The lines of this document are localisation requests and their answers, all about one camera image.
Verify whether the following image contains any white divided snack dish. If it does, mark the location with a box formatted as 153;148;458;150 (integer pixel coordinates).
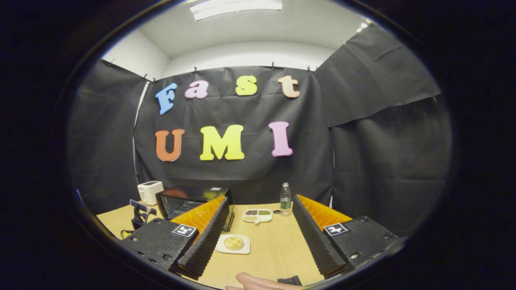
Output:
243;209;273;224

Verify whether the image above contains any white toaster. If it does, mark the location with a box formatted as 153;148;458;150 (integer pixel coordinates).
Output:
137;181;164;206

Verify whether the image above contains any black backdrop cloth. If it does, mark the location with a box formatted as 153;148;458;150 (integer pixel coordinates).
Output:
67;24;452;238

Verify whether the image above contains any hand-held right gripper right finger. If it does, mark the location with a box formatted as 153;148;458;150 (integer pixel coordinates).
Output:
292;194;406;280

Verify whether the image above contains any round bread bun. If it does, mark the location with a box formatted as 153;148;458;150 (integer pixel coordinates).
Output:
224;236;245;251

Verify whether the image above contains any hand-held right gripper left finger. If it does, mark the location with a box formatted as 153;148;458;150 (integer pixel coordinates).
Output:
120;196;230;280

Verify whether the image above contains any clear plastic water bottle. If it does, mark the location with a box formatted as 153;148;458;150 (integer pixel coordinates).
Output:
280;182;292;217

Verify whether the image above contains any white square plate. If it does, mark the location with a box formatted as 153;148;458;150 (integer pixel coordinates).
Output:
215;234;251;255

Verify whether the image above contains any black electric oven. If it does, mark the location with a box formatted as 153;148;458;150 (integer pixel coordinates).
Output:
156;186;235;232

